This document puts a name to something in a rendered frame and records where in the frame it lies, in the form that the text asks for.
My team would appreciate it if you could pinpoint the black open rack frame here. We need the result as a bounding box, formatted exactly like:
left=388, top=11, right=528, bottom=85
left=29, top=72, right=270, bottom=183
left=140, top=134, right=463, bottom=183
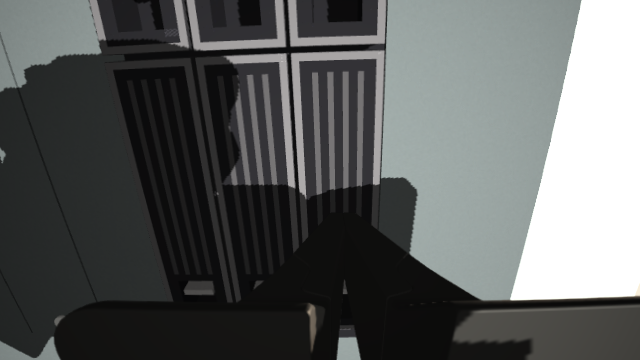
left=0, top=0, right=582, bottom=360

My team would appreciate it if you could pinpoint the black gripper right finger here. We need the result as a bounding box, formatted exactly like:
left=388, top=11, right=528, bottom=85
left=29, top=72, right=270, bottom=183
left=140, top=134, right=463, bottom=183
left=343, top=212, right=640, bottom=360

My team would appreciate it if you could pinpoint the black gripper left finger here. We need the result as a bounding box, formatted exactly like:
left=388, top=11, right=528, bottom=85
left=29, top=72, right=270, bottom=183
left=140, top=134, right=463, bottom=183
left=54, top=213, right=345, bottom=360

